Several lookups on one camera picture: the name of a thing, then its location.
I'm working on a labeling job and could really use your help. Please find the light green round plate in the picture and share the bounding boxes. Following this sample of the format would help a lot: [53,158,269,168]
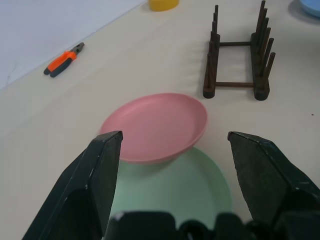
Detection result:
[108,146,233,226]

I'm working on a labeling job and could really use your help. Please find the light blue round plate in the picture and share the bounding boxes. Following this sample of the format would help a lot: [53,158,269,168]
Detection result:
[298,0,320,18]

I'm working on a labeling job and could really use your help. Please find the yellow round container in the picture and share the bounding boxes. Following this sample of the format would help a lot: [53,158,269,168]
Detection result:
[148,0,180,12]

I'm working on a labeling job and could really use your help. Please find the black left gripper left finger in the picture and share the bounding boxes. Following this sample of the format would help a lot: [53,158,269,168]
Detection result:
[21,130,124,240]

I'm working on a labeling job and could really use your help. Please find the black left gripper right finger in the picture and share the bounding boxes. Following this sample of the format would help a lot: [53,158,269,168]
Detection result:
[227,131,320,227]

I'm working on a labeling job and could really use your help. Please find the dark wooden dish rack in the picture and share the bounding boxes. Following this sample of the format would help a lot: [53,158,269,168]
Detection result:
[202,0,276,101]

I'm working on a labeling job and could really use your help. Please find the pink round plate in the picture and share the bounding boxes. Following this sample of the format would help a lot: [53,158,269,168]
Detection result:
[99,92,209,165]

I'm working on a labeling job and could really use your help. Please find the orange and grey pliers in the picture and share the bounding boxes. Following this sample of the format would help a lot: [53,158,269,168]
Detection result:
[43,42,85,78]

